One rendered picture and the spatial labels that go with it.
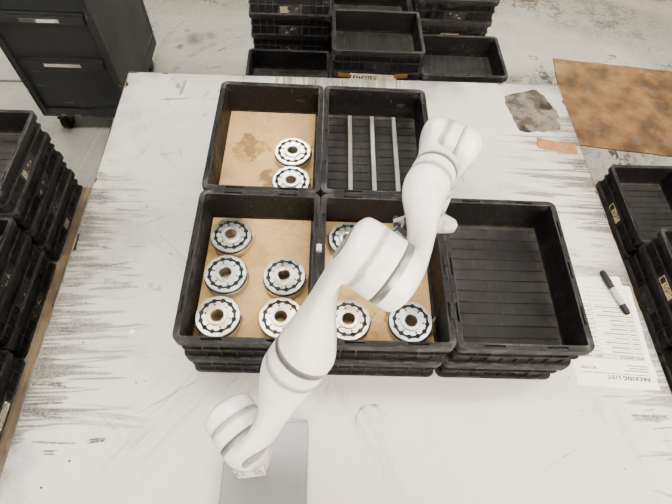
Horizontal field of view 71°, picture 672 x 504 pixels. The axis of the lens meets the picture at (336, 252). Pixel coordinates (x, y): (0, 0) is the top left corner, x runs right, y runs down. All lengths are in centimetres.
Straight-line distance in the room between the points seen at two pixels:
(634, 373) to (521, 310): 37
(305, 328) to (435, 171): 30
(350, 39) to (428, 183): 177
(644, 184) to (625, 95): 101
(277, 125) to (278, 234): 39
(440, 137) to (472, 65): 179
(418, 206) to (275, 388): 33
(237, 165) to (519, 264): 82
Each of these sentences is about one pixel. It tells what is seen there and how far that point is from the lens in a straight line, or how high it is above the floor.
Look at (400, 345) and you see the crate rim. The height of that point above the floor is 93.
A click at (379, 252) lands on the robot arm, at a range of 57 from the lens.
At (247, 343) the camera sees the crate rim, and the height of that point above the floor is 93.
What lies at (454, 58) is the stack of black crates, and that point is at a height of 38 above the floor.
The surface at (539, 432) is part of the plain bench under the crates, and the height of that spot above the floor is 70.
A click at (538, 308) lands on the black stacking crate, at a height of 83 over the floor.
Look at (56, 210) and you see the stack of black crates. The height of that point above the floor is 27.
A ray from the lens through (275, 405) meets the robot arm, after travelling 74.
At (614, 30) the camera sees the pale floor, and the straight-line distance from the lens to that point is 397.
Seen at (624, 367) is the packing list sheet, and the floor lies 70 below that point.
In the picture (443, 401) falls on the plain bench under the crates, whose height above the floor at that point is 70.
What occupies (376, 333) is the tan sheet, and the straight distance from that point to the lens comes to 113.
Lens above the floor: 188
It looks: 59 degrees down
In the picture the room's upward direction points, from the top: 5 degrees clockwise
